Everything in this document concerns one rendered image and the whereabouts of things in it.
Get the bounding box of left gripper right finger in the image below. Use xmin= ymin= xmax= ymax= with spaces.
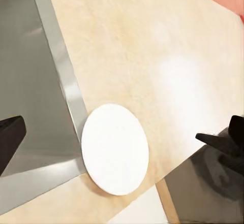
xmin=228 ymin=115 xmax=244 ymax=155

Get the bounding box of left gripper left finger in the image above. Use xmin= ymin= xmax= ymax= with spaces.
xmin=0 ymin=115 xmax=26 ymax=176

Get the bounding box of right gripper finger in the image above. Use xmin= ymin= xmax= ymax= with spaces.
xmin=195 ymin=133 xmax=238 ymax=157
xmin=218 ymin=154 xmax=244 ymax=176

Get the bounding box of saucer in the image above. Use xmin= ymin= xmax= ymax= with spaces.
xmin=81 ymin=104 xmax=149 ymax=196

